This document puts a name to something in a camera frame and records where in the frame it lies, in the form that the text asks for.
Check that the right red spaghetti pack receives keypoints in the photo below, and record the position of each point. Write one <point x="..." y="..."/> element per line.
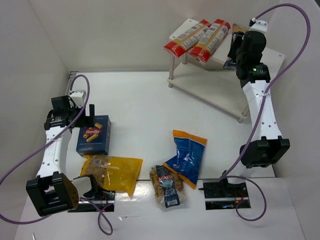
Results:
<point x="210" y="41"/>

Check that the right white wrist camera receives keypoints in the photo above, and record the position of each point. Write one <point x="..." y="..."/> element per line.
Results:
<point x="258" y="25"/>

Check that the white two-tier shelf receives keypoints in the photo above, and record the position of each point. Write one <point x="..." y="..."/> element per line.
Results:
<point x="220" y="88"/>

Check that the yellow pasta bag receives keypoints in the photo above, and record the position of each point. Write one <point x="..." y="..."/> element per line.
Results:
<point x="113" y="173"/>

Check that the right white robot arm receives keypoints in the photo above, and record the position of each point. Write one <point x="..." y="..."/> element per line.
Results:
<point x="266" y="144"/>

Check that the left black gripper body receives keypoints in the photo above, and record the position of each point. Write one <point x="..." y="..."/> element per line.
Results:
<point x="86" y="120"/>

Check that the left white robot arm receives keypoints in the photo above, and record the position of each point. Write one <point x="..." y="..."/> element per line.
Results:
<point x="51" y="191"/>

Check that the clear Agnesi pasta bag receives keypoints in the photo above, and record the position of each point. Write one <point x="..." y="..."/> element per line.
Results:
<point x="168" y="187"/>

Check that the blue Barilla pasta box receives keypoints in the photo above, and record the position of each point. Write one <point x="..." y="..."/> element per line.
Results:
<point x="95" y="140"/>

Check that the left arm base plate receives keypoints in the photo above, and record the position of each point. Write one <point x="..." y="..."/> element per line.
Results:
<point x="104" y="200"/>

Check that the brown blue spaghetti pack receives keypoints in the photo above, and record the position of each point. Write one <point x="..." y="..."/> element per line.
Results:
<point x="237" y="27"/>

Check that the left red spaghetti pack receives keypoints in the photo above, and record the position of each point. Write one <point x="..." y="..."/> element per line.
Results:
<point x="188" y="39"/>

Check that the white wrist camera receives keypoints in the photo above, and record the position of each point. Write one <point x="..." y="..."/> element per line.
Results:
<point x="258" y="25"/>
<point x="78" y="97"/>

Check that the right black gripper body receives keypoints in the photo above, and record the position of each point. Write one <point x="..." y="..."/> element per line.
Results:
<point x="235" y="46"/>

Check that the blue orange pasta bag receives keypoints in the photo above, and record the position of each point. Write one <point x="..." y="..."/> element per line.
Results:
<point x="189" y="155"/>

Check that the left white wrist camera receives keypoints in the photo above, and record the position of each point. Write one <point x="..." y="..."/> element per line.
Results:
<point x="78" y="97"/>

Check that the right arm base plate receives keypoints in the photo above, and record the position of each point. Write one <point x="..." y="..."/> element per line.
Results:
<point x="220" y="195"/>

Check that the red spaghetti pack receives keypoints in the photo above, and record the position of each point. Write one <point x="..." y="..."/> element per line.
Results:
<point x="210" y="41"/>
<point x="188" y="39"/>

